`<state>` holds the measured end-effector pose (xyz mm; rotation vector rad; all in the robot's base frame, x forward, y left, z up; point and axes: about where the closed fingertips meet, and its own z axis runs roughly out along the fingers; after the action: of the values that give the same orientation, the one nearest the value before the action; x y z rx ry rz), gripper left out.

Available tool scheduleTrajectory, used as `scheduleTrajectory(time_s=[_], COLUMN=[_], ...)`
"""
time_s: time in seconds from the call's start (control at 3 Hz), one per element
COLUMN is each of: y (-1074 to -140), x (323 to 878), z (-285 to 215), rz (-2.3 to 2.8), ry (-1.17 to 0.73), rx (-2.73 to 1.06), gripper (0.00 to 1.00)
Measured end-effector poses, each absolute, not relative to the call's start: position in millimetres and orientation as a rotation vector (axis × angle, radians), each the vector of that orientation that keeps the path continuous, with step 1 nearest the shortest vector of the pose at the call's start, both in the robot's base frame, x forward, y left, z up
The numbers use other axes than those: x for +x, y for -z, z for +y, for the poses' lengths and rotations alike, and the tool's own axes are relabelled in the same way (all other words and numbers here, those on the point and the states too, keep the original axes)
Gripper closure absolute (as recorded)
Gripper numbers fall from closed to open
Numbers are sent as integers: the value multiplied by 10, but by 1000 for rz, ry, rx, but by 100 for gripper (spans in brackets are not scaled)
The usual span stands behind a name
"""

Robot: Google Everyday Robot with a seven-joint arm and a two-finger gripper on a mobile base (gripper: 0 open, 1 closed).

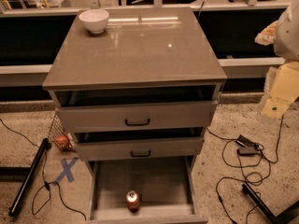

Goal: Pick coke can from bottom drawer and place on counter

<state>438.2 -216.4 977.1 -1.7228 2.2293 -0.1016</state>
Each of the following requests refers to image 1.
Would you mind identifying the red coke can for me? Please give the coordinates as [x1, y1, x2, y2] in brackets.
[126, 190, 141, 213]

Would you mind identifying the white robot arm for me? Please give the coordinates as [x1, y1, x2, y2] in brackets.
[255, 0, 299, 119]

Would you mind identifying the grey drawer cabinet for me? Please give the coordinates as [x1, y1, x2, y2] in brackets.
[42, 6, 228, 224]

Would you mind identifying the top grey drawer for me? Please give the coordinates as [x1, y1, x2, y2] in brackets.
[56, 102, 217, 133]

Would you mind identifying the middle grey drawer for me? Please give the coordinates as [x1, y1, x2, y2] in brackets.
[75, 137, 204, 161]

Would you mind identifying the bottom open grey drawer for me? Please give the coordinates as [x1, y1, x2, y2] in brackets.
[86, 157, 208, 224]

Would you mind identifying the red round object on floor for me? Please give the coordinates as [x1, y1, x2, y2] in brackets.
[55, 135, 70, 151]

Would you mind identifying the metal mesh panel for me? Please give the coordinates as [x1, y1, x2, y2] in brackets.
[48, 115, 65, 142]

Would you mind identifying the white ceramic bowl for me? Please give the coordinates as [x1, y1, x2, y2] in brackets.
[78, 9, 109, 34]

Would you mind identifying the blue tape cross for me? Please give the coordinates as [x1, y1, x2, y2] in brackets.
[53, 157, 78, 186]

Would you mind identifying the black power adapter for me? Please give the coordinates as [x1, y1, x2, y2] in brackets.
[235, 135, 258, 156]

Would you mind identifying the black tube on floor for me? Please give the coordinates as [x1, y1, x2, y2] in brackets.
[8, 138, 51, 217]

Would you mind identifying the black bar right floor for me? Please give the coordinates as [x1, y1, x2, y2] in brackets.
[241, 182, 299, 224]

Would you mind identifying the black cable right floor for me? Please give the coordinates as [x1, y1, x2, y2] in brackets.
[206, 114, 285, 224]

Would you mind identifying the black cable floor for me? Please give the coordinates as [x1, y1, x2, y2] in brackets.
[206, 114, 285, 224]
[0, 118, 88, 221]

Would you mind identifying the black cable left floor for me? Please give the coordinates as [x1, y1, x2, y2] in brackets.
[0, 118, 88, 221]

